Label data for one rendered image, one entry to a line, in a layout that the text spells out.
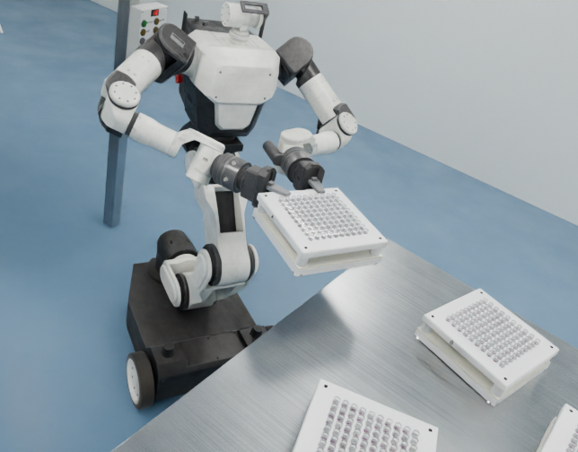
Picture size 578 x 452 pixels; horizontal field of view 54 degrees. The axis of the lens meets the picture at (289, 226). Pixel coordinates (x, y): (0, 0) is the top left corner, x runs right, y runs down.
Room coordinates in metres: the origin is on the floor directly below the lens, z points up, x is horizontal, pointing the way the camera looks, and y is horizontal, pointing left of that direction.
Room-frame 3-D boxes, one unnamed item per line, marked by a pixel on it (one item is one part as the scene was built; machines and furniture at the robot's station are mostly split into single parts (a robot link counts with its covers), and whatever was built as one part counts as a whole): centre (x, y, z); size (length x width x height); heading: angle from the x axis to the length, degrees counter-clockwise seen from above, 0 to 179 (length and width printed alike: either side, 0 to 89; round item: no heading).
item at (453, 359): (1.10, -0.54, 0.87); 0.24 x 0.24 x 0.02; 47
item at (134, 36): (2.36, 0.80, 0.97); 0.17 x 0.06 x 0.26; 161
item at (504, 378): (1.10, -0.54, 0.92); 0.25 x 0.24 x 0.02; 137
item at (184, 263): (1.73, 0.31, 0.28); 0.21 x 0.20 x 0.13; 36
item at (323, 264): (1.21, -0.07, 0.99); 0.24 x 0.24 x 0.02; 36
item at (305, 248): (1.21, -0.07, 1.04); 0.25 x 0.24 x 0.02; 126
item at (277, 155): (1.52, 0.06, 1.02); 0.11 x 0.11 x 0.11; 28
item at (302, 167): (1.42, 0.00, 1.03); 0.12 x 0.10 x 0.13; 28
